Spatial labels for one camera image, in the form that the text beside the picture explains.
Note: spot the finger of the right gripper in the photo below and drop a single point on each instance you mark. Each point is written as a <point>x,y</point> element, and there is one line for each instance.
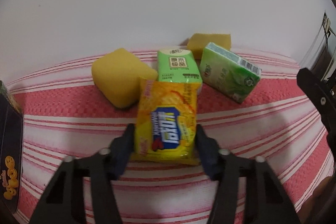
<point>320,96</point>

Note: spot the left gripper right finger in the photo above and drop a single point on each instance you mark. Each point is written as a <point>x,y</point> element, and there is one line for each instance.
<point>266,200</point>

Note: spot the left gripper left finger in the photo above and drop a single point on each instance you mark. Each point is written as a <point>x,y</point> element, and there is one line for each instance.
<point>87,181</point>

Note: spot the yellow cracker packet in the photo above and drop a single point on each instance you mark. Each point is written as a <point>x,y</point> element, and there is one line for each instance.
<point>166,122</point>

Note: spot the red white striped bedspread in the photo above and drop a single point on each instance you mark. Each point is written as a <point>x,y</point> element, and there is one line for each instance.
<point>65,114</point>

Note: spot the round metal cookie tin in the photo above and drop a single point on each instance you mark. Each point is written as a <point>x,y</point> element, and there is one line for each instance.
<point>11,149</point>

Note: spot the plain yellow sponge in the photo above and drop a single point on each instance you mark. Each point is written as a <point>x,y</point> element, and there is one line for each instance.
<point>117,76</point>

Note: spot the light green tissue pack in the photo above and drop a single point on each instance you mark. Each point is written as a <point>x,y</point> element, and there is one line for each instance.
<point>178,66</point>

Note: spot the wall power socket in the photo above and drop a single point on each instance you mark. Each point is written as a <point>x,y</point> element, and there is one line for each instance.
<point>326,24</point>

